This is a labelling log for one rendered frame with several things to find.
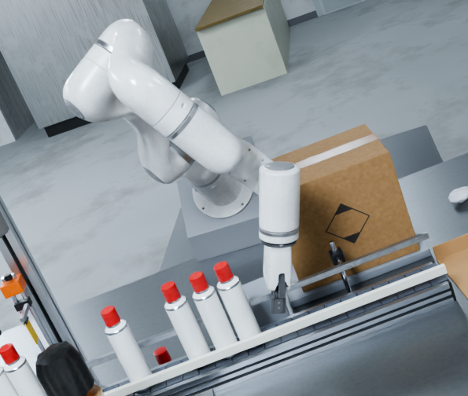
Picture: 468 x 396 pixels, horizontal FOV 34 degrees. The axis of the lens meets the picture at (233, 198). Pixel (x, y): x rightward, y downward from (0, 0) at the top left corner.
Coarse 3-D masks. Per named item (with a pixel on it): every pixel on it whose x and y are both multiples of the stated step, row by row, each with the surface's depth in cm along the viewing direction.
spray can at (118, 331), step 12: (108, 312) 163; (108, 324) 164; (120, 324) 165; (108, 336) 165; (120, 336) 164; (132, 336) 167; (120, 348) 165; (132, 348) 166; (120, 360) 167; (132, 360) 166; (144, 360) 169; (132, 372) 168; (144, 372) 168
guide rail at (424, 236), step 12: (408, 240) 170; (420, 240) 170; (372, 252) 171; (384, 252) 170; (348, 264) 170; (360, 264) 171; (312, 276) 171; (324, 276) 171; (252, 300) 171; (264, 300) 171; (156, 336) 172; (168, 336) 172; (96, 360) 172; (108, 360) 173
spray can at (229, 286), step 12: (216, 264) 165; (216, 276) 164; (228, 276) 163; (228, 288) 163; (240, 288) 165; (228, 300) 164; (240, 300) 165; (228, 312) 167; (240, 312) 165; (252, 312) 168; (240, 324) 167; (252, 324) 167; (240, 336) 169; (252, 348) 169
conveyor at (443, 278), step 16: (416, 272) 173; (368, 288) 174; (416, 288) 167; (368, 304) 168; (384, 304) 166; (288, 320) 174; (336, 320) 167; (288, 336) 168; (240, 352) 169; (256, 352) 167; (160, 368) 175; (208, 368) 168; (160, 384) 169
